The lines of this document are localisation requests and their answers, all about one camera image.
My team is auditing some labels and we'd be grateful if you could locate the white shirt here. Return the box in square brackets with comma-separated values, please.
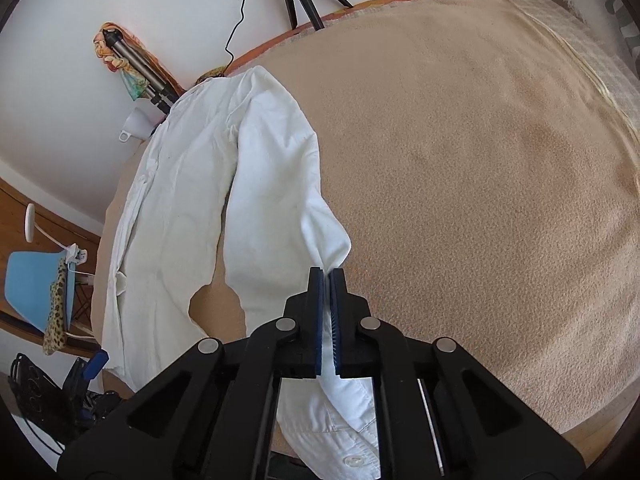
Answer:
[101, 65, 381, 480]

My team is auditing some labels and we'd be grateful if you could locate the leopard print cloth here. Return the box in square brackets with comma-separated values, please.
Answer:
[42, 258, 67, 356]

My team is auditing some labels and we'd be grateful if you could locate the white charger plug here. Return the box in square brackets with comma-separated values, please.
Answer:
[65, 244, 88, 266]

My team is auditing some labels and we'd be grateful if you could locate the light blue chair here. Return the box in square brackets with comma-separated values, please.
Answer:
[4, 252, 76, 333]

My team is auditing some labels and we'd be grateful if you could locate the white mug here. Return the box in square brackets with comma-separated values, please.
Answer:
[118, 107, 160, 143]

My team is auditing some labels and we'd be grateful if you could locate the folded grey tripod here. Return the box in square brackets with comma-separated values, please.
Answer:
[102, 28, 179, 114]

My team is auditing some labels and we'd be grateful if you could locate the white desk lamp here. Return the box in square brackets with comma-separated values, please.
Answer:
[24, 203, 74, 255]

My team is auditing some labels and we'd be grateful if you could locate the colourful patterned scarf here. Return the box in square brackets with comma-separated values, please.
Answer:
[93, 22, 186, 115]

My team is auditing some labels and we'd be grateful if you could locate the orange floral bed sheet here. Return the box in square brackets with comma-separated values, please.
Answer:
[224, 0, 413, 76]

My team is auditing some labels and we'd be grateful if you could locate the checked woven bed cover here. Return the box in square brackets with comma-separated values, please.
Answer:
[508, 0, 639, 134]

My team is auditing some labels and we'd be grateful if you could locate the green white patterned pillow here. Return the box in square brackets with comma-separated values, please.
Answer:
[564, 0, 639, 77]

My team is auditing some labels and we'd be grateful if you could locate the black power cable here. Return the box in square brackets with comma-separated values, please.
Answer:
[223, 0, 252, 77]

